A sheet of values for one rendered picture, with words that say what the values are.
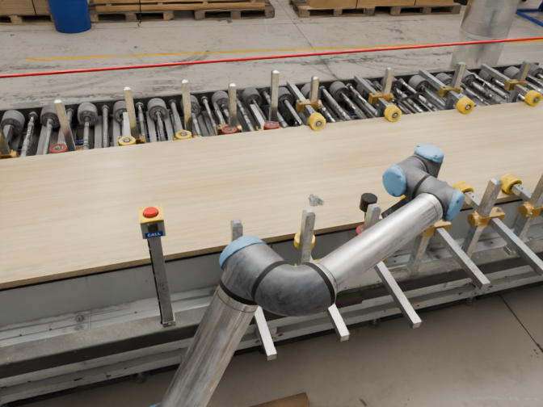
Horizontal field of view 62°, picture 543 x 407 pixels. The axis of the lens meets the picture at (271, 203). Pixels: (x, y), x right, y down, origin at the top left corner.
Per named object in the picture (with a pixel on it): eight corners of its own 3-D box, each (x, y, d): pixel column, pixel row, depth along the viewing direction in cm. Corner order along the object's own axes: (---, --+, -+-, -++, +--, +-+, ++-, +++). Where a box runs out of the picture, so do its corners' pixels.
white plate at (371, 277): (382, 283, 185) (387, 266, 179) (323, 295, 179) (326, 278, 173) (381, 282, 186) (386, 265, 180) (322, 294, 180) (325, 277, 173)
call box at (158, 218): (166, 237, 137) (163, 218, 133) (143, 241, 136) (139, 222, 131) (164, 223, 143) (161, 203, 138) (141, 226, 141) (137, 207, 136)
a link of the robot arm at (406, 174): (414, 182, 127) (439, 166, 133) (381, 163, 133) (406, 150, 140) (406, 207, 133) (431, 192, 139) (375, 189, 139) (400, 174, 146)
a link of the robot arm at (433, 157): (407, 147, 139) (427, 137, 144) (399, 180, 147) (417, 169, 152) (433, 161, 134) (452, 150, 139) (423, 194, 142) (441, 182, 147)
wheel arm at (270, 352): (276, 359, 145) (277, 352, 142) (266, 362, 144) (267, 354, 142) (245, 264, 177) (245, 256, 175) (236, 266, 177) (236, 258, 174)
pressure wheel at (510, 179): (503, 191, 200) (512, 196, 204) (515, 177, 197) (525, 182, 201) (494, 183, 204) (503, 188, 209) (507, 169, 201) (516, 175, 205)
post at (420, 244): (417, 274, 190) (449, 182, 160) (410, 275, 190) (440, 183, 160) (412, 268, 193) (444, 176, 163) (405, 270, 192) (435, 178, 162)
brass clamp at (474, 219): (502, 224, 183) (507, 215, 180) (473, 229, 180) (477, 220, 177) (492, 215, 188) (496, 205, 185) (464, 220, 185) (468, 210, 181)
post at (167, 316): (175, 325, 166) (162, 234, 138) (162, 327, 165) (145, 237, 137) (174, 315, 169) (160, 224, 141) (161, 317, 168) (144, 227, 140)
